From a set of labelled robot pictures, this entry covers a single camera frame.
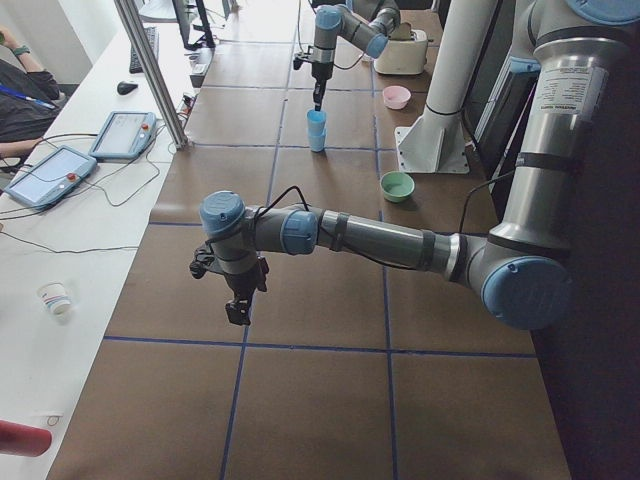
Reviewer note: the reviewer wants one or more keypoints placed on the black computer mouse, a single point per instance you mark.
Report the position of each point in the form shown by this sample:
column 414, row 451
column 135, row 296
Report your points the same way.
column 126, row 87

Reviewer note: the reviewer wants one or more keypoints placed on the aluminium frame post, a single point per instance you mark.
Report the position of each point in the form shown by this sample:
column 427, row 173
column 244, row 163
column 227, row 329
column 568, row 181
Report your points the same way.
column 132, row 24

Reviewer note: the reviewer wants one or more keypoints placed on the paper cup on desk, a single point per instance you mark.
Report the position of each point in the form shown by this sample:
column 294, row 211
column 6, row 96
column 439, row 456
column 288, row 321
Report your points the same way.
column 55, row 298

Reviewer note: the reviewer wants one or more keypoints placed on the far blue teach pendant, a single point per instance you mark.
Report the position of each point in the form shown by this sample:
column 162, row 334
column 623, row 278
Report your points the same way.
column 124, row 136

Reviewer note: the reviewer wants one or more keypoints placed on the blue teach pendant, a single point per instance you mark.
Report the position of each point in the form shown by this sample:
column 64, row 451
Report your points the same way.
column 124, row 136
column 55, row 176

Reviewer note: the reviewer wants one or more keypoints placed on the pink bowl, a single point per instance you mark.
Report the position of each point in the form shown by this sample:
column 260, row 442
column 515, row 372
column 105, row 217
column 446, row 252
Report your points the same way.
column 396, row 97

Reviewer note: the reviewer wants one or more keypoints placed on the light blue cup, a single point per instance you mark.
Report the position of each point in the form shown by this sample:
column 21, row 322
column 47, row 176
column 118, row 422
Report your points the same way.
column 317, row 141
column 316, row 122

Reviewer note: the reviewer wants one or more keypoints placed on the cream toaster with bread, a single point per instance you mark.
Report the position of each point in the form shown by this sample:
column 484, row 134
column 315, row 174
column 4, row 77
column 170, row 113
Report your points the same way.
column 405, row 53

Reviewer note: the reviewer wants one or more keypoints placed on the black monitor stand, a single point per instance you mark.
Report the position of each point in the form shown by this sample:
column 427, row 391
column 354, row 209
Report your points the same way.
column 194, row 25

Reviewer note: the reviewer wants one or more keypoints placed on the seated person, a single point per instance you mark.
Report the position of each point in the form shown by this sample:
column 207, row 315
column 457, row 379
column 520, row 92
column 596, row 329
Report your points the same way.
column 30, row 100

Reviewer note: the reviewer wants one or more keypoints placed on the near blue teach pendant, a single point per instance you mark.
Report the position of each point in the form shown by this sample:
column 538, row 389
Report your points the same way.
column 55, row 176

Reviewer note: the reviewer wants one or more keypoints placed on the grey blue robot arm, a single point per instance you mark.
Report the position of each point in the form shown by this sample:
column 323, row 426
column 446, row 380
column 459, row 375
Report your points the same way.
column 568, row 47
column 366, row 25

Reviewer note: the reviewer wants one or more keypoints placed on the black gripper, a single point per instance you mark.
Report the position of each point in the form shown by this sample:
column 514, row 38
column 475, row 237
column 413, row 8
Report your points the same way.
column 320, row 72
column 239, row 288

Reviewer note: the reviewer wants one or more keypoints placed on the red cylinder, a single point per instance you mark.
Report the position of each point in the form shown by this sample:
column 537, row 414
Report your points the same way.
column 23, row 440

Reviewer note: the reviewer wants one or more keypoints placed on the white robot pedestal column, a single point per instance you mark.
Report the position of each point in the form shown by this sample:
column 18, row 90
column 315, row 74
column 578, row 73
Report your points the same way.
column 435, row 142

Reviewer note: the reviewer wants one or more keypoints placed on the green bowl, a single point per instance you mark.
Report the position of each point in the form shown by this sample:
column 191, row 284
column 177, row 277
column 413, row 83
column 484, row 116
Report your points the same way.
column 397, row 186

